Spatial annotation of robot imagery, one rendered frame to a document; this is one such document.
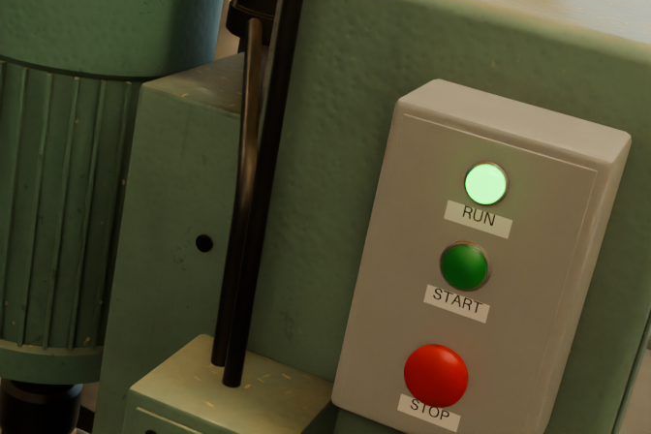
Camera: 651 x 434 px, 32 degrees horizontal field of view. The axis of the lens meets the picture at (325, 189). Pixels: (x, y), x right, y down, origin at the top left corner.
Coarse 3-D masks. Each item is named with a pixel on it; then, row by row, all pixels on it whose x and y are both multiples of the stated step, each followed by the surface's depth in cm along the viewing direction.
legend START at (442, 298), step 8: (432, 288) 52; (424, 296) 52; (432, 296) 52; (440, 296) 52; (448, 296) 52; (456, 296) 52; (464, 296) 52; (432, 304) 52; (440, 304) 52; (448, 304) 52; (456, 304) 52; (464, 304) 52; (472, 304) 52; (480, 304) 51; (456, 312) 52; (464, 312) 52; (472, 312) 52; (480, 312) 52; (480, 320) 52
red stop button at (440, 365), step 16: (416, 352) 52; (432, 352) 52; (448, 352) 52; (416, 368) 52; (432, 368) 52; (448, 368) 52; (464, 368) 52; (416, 384) 53; (432, 384) 52; (448, 384) 52; (464, 384) 52; (432, 400) 53; (448, 400) 52
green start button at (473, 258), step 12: (456, 240) 51; (468, 240) 51; (444, 252) 51; (456, 252) 51; (468, 252) 50; (480, 252) 51; (444, 264) 51; (456, 264) 51; (468, 264) 51; (480, 264) 50; (444, 276) 52; (456, 276) 51; (468, 276) 51; (480, 276) 51; (456, 288) 51; (468, 288) 51
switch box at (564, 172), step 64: (448, 128) 50; (512, 128) 50; (576, 128) 52; (384, 192) 52; (448, 192) 51; (512, 192) 50; (576, 192) 48; (384, 256) 53; (512, 256) 50; (576, 256) 49; (384, 320) 54; (448, 320) 52; (512, 320) 51; (576, 320) 55; (384, 384) 54; (512, 384) 52
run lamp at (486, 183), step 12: (480, 168) 49; (492, 168) 49; (468, 180) 50; (480, 180) 49; (492, 180) 49; (504, 180) 49; (468, 192) 50; (480, 192) 49; (492, 192) 49; (504, 192) 49; (480, 204) 50; (492, 204) 50
